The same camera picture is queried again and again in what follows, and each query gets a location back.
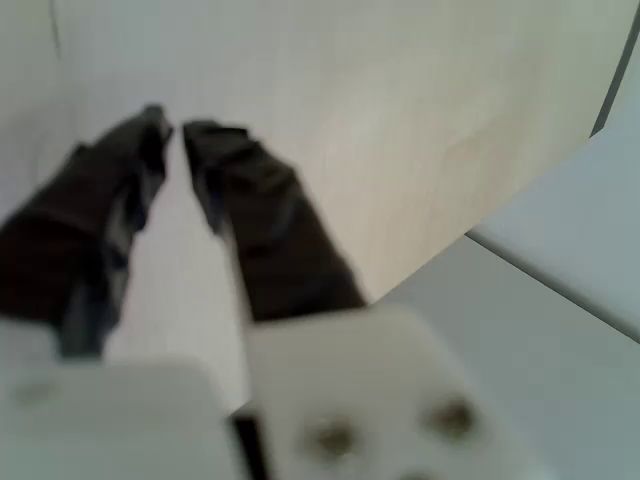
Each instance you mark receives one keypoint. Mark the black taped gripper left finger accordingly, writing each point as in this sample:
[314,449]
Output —
[60,240]

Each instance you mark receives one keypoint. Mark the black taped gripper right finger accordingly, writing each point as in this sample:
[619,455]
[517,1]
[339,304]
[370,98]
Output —
[270,225]

